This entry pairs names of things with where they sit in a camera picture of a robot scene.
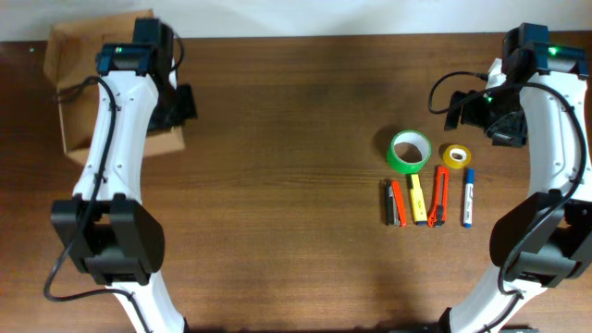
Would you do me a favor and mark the yellow tape roll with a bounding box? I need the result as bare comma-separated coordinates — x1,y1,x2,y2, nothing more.
442,144,472,169

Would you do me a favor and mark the green tape roll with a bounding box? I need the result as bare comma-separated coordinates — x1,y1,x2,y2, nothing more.
387,130,432,175

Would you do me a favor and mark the brown cardboard box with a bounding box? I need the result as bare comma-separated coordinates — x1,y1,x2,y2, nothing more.
43,10,185,169

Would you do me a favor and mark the yellow highlighter pen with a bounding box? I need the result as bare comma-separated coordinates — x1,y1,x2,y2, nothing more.
408,174,427,226

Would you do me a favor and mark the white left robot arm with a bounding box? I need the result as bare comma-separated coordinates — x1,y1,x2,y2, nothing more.
43,18,196,332

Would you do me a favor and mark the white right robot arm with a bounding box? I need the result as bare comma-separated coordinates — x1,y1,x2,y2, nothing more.
437,23,591,332

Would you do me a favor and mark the blue white marker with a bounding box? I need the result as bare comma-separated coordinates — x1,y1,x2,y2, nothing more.
462,168,475,228

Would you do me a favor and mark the orange utility knife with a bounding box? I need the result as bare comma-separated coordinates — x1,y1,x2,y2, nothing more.
427,166,450,228

